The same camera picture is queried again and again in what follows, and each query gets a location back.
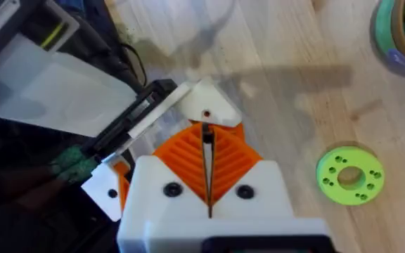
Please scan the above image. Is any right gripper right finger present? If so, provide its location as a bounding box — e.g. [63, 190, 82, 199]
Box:
[210, 122, 297, 223]

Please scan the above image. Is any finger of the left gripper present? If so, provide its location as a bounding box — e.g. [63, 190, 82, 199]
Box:
[80, 157, 134, 223]
[176, 76, 243, 128]

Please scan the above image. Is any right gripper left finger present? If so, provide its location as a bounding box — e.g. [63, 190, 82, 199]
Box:
[121, 121, 211, 226]

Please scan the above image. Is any green disc with holes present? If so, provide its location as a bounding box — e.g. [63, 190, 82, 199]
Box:
[315, 145, 386, 207]

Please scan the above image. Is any teal tub with toys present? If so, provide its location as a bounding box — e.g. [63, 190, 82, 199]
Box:
[372, 0, 405, 77]

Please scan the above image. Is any thin black cable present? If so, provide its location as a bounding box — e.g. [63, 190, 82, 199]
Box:
[120, 41, 148, 86]

